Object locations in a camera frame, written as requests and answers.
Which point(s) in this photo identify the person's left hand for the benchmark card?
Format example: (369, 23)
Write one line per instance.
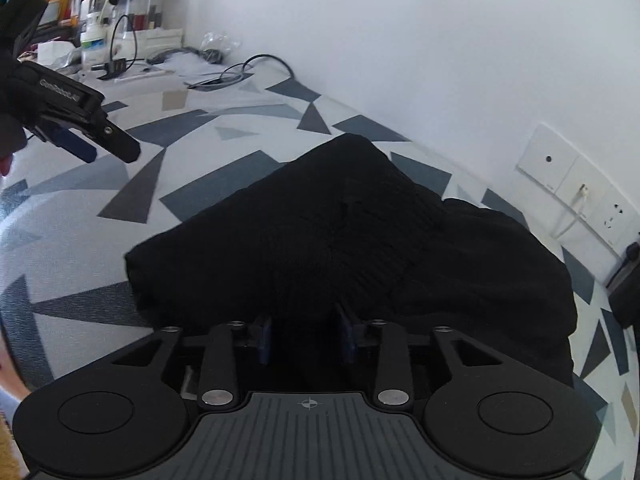
(10, 130)

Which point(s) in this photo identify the geometric patterned tablecloth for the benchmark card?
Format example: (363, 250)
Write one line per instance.
(75, 235)

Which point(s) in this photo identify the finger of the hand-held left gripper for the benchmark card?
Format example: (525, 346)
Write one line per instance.
(120, 147)
(75, 145)

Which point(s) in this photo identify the black box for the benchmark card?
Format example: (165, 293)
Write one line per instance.
(625, 295)

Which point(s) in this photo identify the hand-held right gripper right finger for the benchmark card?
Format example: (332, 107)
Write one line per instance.
(345, 340)

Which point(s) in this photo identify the black sweatshirt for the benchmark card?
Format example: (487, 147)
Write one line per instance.
(350, 235)

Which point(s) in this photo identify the white wall socket plate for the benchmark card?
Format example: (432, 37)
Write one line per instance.
(550, 160)

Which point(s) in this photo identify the black phone stand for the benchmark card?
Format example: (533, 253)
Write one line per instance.
(110, 70)

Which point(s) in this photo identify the clear plastic bag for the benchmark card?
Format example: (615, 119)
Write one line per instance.
(217, 47)

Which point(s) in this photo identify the white bottle green label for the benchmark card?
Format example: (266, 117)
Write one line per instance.
(94, 40)

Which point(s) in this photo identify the white paper sheets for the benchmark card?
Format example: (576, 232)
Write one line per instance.
(200, 67)

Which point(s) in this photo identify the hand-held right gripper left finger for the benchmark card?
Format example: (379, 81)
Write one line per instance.
(265, 340)

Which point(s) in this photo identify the clear cosmetics organizer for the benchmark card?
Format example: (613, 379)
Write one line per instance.
(150, 15)

